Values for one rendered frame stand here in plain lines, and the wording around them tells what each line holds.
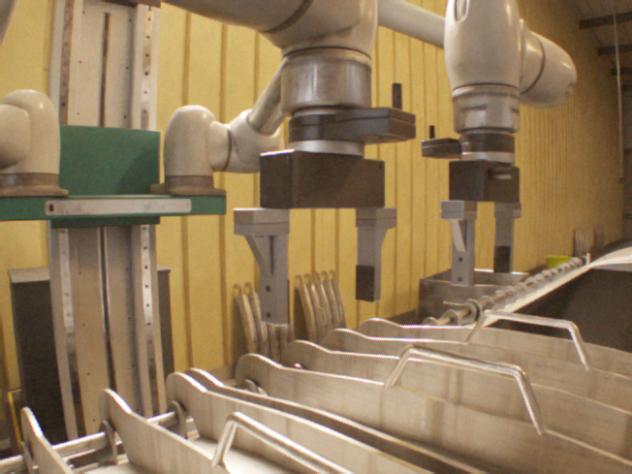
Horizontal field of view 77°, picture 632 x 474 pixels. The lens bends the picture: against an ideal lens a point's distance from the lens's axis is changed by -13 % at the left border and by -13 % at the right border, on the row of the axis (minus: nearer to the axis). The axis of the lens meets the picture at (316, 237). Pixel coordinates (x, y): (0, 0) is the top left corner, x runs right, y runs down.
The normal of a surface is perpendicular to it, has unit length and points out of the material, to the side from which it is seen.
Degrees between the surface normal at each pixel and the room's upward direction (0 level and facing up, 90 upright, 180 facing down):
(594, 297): 102
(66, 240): 90
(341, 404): 90
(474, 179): 90
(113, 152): 90
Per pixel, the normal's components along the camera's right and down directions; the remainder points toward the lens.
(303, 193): 0.71, 0.05
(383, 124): -0.38, 0.07
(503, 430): -0.70, 0.05
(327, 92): -0.04, 0.07
